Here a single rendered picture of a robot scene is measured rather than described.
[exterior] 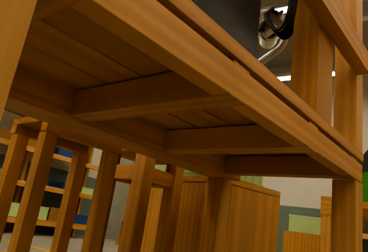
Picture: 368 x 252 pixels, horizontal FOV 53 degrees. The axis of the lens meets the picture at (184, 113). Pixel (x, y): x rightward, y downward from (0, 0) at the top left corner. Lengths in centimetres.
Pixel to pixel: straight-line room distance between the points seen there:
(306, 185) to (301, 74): 718
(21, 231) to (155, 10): 91
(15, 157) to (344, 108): 130
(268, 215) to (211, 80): 167
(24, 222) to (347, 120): 124
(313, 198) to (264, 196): 606
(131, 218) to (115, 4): 129
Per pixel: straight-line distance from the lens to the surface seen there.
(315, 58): 124
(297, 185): 840
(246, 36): 108
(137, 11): 57
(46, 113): 112
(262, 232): 224
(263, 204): 225
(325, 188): 827
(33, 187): 130
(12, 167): 149
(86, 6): 54
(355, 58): 152
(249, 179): 225
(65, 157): 725
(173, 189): 189
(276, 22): 153
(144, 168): 172
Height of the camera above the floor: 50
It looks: 17 degrees up
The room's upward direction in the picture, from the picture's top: 9 degrees clockwise
